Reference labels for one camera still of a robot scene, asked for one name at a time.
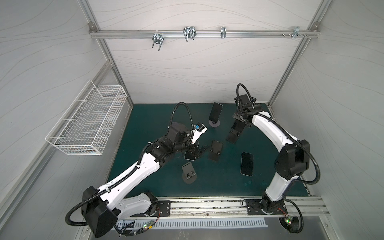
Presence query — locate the purple phone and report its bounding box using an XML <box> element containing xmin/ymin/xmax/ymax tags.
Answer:
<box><xmin>230</xmin><ymin>120</ymin><xmax>246</xmax><ymax>136</ymax></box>

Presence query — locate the teal phone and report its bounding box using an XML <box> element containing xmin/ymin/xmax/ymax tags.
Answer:
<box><xmin>241</xmin><ymin>152</ymin><xmax>254</xmax><ymax>177</ymax></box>

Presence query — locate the white phone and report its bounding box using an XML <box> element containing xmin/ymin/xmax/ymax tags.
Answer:
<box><xmin>184</xmin><ymin>150</ymin><xmax>197</xmax><ymax>161</ymax></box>

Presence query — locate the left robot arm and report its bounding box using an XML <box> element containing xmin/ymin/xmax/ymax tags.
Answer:
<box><xmin>66</xmin><ymin>136</ymin><xmax>209</xmax><ymax>238</ymax></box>

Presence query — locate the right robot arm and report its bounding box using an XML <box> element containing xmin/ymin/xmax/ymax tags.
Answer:
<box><xmin>227</xmin><ymin>105</ymin><xmax>320</xmax><ymax>215</ymax></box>

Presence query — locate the dark centre stand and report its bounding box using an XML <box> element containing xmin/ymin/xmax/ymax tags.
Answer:
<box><xmin>208</xmin><ymin>140</ymin><xmax>223</xmax><ymax>163</ymax></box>

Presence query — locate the dark angular stand right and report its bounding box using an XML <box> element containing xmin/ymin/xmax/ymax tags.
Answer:
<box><xmin>226</xmin><ymin>133</ymin><xmax>240</xmax><ymax>145</ymax></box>

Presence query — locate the front left round stand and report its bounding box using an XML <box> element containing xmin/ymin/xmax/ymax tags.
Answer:
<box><xmin>182</xmin><ymin>163</ymin><xmax>197</xmax><ymax>184</ymax></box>

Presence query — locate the round stand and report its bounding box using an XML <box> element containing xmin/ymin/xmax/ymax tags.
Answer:
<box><xmin>182</xmin><ymin>163</ymin><xmax>197</xmax><ymax>184</ymax></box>
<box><xmin>209</xmin><ymin>120</ymin><xmax>221</xmax><ymax>128</ymax></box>

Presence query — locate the back centre phone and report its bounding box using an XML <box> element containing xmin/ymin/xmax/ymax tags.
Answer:
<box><xmin>209</xmin><ymin>103</ymin><xmax>223</xmax><ymax>122</ymax></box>

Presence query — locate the back centre round stand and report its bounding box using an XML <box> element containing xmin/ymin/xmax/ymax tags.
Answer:
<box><xmin>209</xmin><ymin>120</ymin><xmax>221</xmax><ymax>128</ymax></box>

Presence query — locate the green table mat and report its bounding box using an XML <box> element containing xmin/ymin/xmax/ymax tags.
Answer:
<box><xmin>109</xmin><ymin>104</ymin><xmax>278</xmax><ymax>197</ymax></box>

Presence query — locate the metal clamp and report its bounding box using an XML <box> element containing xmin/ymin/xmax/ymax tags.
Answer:
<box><xmin>152</xmin><ymin>33</ymin><xmax>164</xmax><ymax>51</ymax></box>
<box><xmin>282</xmin><ymin>27</ymin><xmax>309</xmax><ymax>39</ymax></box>
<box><xmin>221</xmin><ymin>27</ymin><xmax>227</xmax><ymax>39</ymax></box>
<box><xmin>183</xmin><ymin>26</ymin><xmax>197</xmax><ymax>42</ymax></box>

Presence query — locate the right metal clamp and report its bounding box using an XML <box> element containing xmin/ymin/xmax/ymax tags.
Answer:
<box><xmin>282</xmin><ymin>27</ymin><xmax>309</xmax><ymax>39</ymax></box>

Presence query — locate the left metal clamp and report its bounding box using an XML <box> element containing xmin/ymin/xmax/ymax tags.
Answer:
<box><xmin>152</xmin><ymin>33</ymin><xmax>164</xmax><ymax>51</ymax></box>

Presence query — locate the aluminium crossbar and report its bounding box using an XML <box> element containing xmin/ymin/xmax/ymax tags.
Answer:
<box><xmin>90</xmin><ymin>29</ymin><xmax>320</xmax><ymax>39</ymax></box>

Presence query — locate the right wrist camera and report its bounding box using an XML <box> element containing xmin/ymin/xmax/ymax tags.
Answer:
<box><xmin>239</xmin><ymin>94</ymin><xmax>257</xmax><ymax>111</ymax></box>

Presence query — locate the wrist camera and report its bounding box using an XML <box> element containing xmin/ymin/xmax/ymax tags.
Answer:
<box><xmin>239</xmin><ymin>94</ymin><xmax>257</xmax><ymax>111</ymax></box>
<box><xmin>191</xmin><ymin>122</ymin><xmax>207</xmax><ymax>144</ymax></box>

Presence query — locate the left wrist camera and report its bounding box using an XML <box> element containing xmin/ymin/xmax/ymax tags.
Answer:
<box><xmin>191</xmin><ymin>122</ymin><xmax>207</xmax><ymax>144</ymax></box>

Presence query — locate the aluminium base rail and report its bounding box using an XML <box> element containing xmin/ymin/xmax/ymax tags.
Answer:
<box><xmin>158</xmin><ymin>196</ymin><xmax>331</xmax><ymax>219</ymax></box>

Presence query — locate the white slotted cable duct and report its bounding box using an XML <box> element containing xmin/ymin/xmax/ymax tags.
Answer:
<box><xmin>115</xmin><ymin>217</ymin><xmax>269</xmax><ymax>231</ymax></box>

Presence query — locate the right black cable conduit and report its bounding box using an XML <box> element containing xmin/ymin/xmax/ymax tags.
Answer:
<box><xmin>235</xmin><ymin>83</ymin><xmax>321</xmax><ymax>185</ymax></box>

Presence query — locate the black cable conduit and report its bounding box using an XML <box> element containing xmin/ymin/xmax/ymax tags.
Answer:
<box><xmin>235</xmin><ymin>83</ymin><xmax>321</xmax><ymax>185</ymax></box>
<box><xmin>65</xmin><ymin>101</ymin><xmax>195</xmax><ymax>227</ymax></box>

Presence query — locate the white wire basket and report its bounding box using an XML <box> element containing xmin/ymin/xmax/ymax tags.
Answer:
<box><xmin>45</xmin><ymin>80</ymin><xmax>128</xmax><ymax>156</ymax></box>

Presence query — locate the left black cable conduit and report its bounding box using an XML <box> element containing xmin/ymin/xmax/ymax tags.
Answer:
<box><xmin>65</xmin><ymin>101</ymin><xmax>195</xmax><ymax>227</ymax></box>

